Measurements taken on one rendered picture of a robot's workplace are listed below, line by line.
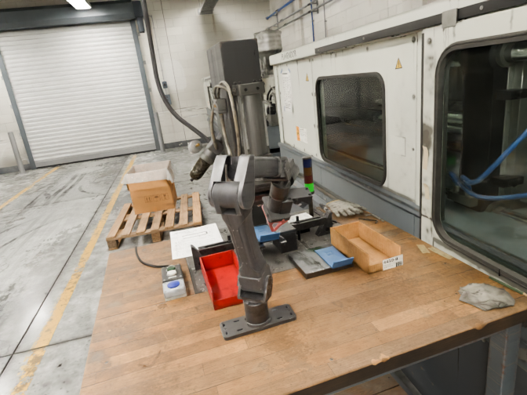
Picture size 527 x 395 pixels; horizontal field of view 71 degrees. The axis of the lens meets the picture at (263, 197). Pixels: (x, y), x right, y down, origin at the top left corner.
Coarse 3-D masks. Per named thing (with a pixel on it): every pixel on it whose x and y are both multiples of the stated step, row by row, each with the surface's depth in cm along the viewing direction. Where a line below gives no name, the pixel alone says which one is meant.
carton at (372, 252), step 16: (352, 224) 140; (336, 240) 134; (352, 240) 140; (368, 240) 136; (384, 240) 125; (352, 256) 125; (368, 256) 115; (384, 256) 125; (400, 256) 119; (368, 272) 116
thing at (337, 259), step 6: (318, 252) 129; (324, 252) 129; (336, 252) 128; (324, 258) 125; (330, 258) 125; (336, 258) 124; (342, 258) 124; (348, 258) 118; (330, 264) 121; (336, 264) 118; (342, 264) 119; (348, 264) 120
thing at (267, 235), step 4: (256, 228) 139; (260, 228) 139; (264, 228) 139; (268, 228) 138; (256, 232) 135; (260, 232) 135; (264, 232) 135; (268, 232) 135; (272, 232) 134; (256, 236) 132; (260, 236) 126; (264, 236) 126; (268, 236) 127; (272, 236) 128; (276, 236) 128; (260, 240) 127; (264, 240) 128; (268, 240) 128
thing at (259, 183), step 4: (256, 180) 131; (260, 180) 130; (256, 184) 126; (260, 184) 127; (264, 184) 127; (268, 184) 127; (256, 188) 126; (260, 188) 127; (264, 188) 127; (268, 188) 128; (256, 192) 130; (260, 192) 130; (264, 192) 131; (268, 192) 130; (256, 196) 128; (260, 196) 129; (264, 196) 129; (256, 200) 129; (260, 200) 129; (256, 204) 129; (260, 204) 129
